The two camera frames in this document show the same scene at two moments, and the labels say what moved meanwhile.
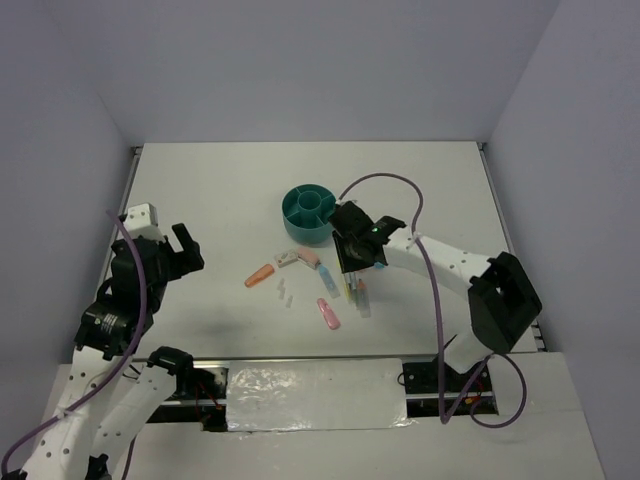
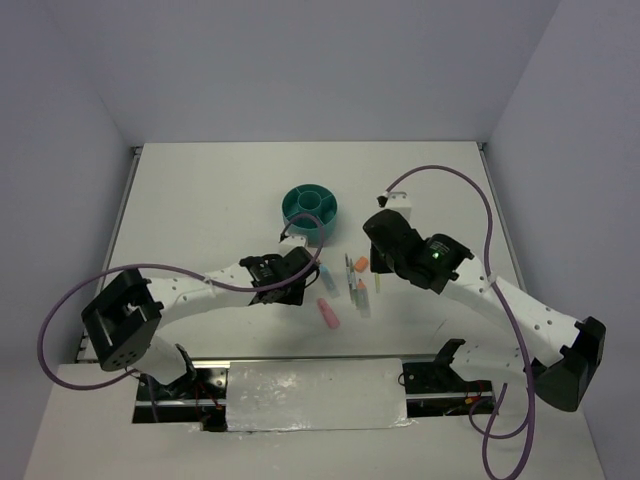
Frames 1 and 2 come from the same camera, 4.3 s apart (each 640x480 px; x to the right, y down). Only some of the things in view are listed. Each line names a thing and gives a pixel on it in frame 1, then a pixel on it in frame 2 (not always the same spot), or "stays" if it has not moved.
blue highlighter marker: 328,281 stays
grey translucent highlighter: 362,298 stays
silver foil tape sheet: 315,394 stays
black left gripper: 187,260 → 296,296
